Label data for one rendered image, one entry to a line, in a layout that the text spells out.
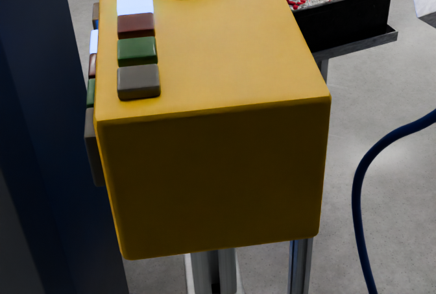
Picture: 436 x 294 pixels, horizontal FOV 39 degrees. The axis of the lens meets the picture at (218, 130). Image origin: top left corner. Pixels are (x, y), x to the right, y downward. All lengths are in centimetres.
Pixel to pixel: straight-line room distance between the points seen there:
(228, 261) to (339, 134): 155
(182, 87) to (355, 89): 191
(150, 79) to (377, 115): 181
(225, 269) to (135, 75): 20
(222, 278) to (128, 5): 20
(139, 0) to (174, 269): 129
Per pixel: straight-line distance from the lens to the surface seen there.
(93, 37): 34
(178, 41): 29
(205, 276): 43
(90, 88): 29
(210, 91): 26
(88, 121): 27
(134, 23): 30
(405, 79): 224
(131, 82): 26
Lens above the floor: 122
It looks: 39 degrees down
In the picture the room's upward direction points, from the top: 3 degrees counter-clockwise
